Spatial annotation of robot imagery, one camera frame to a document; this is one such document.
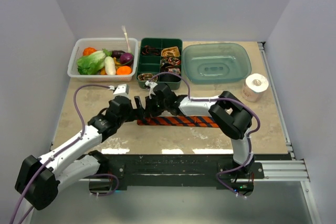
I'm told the aluminium frame rail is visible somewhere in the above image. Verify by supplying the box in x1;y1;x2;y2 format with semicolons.
258;42;321;223

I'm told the white plastic basket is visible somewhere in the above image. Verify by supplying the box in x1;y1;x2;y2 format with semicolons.
67;37;139;83

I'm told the black orange rolled tie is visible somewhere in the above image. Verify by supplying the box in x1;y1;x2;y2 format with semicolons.
141;45;161;56

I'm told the brown swirl rolled tie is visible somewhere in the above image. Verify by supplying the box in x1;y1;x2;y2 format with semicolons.
137;73;158;82

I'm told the green compartment box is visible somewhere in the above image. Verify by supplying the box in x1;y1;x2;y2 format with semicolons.
136;37;183;90

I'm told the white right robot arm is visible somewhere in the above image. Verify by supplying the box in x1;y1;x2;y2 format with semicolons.
145;81;253;178

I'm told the teal plastic tub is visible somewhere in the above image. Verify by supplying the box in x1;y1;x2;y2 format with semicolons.
182;42;251;84

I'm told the tan rolled tie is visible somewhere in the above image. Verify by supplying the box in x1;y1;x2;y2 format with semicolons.
161;46;181;58

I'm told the green lettuce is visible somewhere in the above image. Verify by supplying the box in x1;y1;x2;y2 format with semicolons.
77;49;112;75

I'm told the dark patterned rolled tie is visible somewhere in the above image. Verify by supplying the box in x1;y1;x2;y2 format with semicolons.
161;57;181;67

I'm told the purple onion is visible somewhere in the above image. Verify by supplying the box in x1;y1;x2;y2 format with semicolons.
119;52;133;66

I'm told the white scallion stalk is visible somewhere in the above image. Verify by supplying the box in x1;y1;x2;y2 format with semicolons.
121;25;132;53

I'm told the white toilet paper roll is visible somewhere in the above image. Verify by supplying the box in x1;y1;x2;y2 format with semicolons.
241;73;269;102

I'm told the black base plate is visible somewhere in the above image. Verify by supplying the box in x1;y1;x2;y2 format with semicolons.
89;151;264;195

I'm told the orange navy striped tie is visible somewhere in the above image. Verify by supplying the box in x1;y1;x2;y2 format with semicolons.
137;116;219;128

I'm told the white radish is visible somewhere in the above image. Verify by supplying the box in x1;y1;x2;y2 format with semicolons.
104;57;116;76

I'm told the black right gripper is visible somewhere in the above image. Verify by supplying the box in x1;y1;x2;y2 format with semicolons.
143;94;169;119

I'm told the orange pumpkin toy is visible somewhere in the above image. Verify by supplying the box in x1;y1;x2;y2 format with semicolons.
82;47;97;56

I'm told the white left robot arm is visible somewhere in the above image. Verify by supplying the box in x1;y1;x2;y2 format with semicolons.
15;95;144;210

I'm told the dark eggplant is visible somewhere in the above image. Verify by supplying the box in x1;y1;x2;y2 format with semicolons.
111;50;125;59

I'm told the orange carrot slice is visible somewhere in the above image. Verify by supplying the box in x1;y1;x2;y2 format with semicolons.
116;66;132;75

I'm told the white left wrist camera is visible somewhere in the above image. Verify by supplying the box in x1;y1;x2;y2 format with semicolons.
113;84;129;98

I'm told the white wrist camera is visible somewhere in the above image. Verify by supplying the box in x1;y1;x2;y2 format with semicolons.
113;84;129;98
145;80;157;97

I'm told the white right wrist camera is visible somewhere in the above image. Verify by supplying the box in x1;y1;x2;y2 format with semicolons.
145;80;157;97

